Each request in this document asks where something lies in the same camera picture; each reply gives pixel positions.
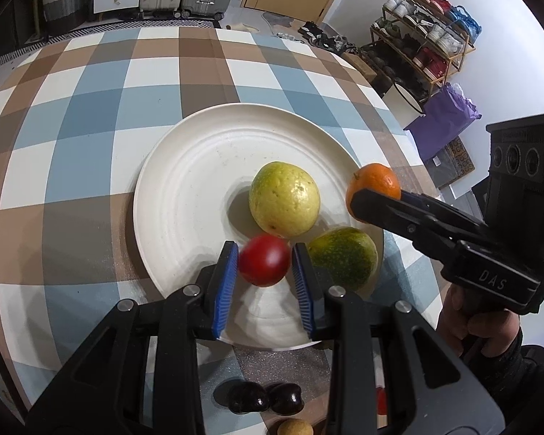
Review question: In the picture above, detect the orange tangerine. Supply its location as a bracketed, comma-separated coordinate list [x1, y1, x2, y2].
[345, 163, 402, 222]

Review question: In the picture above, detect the red tomato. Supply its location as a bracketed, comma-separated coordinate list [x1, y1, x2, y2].
[376, 386, 387, 417]
[239, 234, 291, 288]

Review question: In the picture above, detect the dark plum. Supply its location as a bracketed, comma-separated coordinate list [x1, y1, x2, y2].
[266, 383, 305, 417]
[228, 381, 269, 414]

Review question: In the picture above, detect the brown kiwi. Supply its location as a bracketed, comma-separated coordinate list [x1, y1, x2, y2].
[277, 418, 314, 435]

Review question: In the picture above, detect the person's right hand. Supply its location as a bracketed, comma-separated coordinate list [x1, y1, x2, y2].
[436, 284, 520, 357]

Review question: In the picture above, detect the patterned doormat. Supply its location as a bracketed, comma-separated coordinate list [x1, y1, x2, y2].
[424, 137, 475, 190]

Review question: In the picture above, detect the green yellow mango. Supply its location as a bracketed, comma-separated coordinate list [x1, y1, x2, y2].
[308, 227, 379, 291]

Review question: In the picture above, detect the cream round plate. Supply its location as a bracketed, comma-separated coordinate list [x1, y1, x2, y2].
[132, 102, 385, 351]

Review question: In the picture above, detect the yellow guava fruit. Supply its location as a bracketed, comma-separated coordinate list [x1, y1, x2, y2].
[248, 161, 320, 239]

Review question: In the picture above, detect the purple bag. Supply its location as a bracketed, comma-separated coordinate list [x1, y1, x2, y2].
[405, 83, 482, 161]

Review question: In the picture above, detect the white bucket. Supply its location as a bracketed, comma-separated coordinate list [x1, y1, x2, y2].
[382, 83, 424, 129]

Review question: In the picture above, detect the wooden shoe rack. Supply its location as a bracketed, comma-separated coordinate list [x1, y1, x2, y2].
[363, 0, 482, 103]

